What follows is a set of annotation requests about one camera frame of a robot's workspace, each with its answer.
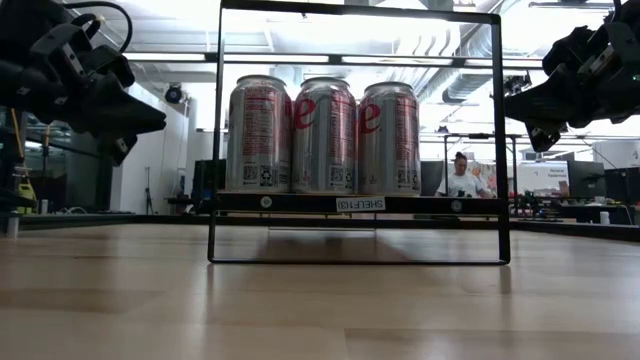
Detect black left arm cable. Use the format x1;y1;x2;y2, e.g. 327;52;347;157
62;0;135;54

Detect black ceiling rail fixture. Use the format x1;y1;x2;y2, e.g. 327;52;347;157
528;1;616;11

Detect black frame background table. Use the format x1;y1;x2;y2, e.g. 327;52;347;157
442;131;539;217

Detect silver diet cola can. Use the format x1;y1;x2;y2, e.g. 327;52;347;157
225;74;295;195
356;81;422;197
291;76;359;195

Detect white printed box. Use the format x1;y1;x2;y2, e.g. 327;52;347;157
517;162;571;197

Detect black aluminium table frame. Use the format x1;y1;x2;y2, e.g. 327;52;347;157
14;212;640;244

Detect yellow spray bottle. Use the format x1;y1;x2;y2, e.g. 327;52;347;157
16;180;37;215

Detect person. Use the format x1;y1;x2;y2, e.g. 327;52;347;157
434;151;494;199

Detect black wire shelf rack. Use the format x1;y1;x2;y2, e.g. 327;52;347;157
207;0;512;266

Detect long ceiling light strip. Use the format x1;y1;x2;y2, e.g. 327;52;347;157
122;49;546;71

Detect dark cluttered background desk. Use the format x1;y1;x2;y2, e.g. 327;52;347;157
509;194;640;226

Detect silver ventilation duct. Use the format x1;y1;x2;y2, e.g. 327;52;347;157
440;69;499;105

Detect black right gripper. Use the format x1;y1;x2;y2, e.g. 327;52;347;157
503;0;640;154

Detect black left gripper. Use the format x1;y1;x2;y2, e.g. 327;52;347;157
0;0;167;166

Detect dark wall shelving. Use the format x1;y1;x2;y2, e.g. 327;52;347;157
0;107;114;211

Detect black ceiling track light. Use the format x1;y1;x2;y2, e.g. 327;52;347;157
502;71;534;99

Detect thin black tripod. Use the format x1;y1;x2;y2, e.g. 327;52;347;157
143;166;155;215

